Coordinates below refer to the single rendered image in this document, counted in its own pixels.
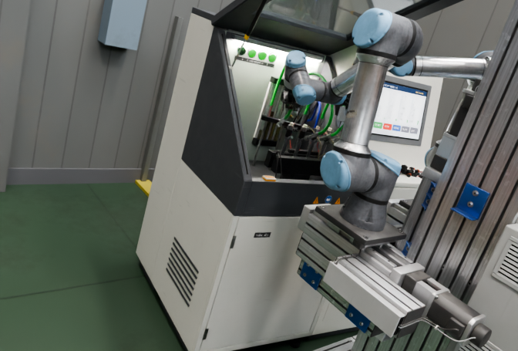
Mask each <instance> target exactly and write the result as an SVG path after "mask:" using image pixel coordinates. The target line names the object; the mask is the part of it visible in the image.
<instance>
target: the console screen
mask: <svg viewBox="0 0 518 351"><path fill-rule="evenodd" d="M431 89H432V86H429V85H426V84H421V83H416V82H413V81H409V80H406V79H400V78H397V77H394V76H388V75H386V77H385V83H384V86H383V90H382V95H381V98H380V101H379V105H378V110H377V113H376V117H375V122H374V125H373V128H372V134H371V137H370V140H376V141H382V142H389V143H400V144H406V145H413V146H419V147H421V144H422V136H423V131H424V127H425V123H426V115H427V110H428V106H429V98H430V94H431Z"/></svg>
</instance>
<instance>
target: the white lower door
mask: <svg viewBox="0 0 518 351"><path fill-rule="evenodd" d="M300 217H301V216H239V218H238V220H237V225H236V228H235V231H234V235H233V238H232V241H231V244H230V248H229V252H228V254H227V259H226V261H225V264H224V269H223V271H222V275H221V277H220V282H219V285H218V287H217V292H216V295H215V298H214V303H213V305H212V308H211V311H210V315H209V319H208V321H207V326H206V329H205V331H204V335H203V338H202V342H201V344H200V349H199V351H203V350H207V349H215V348H220V347H224V346H232V345H237V344H241V343H249V342H253V341H258V340H262V339H270V338H274V337H279V336H287V335H291V334H296V333H300V332H308V331H309V330H310V328H311V324H312V322H313V320H314V317H315V314H316V312H317V309H318V306H319V303H320V301H321V297H322V295H321V294H320V293H319V292H318V291H317V290H314V289H313V288H312V287H311V286H310V285H309V284H308V283H307V282H306V281H305V280H304V279H302V278H301V277H300V275H299V274H298V273H297V272H298V268H299V265H300V263H301V258H300V257H299V256H298V255H296V251H297V248H298V244H299V242H300V240H301V236H302V233H303V231H302V230H300V229H299V228H298V222H299V220H300Z"/></svg>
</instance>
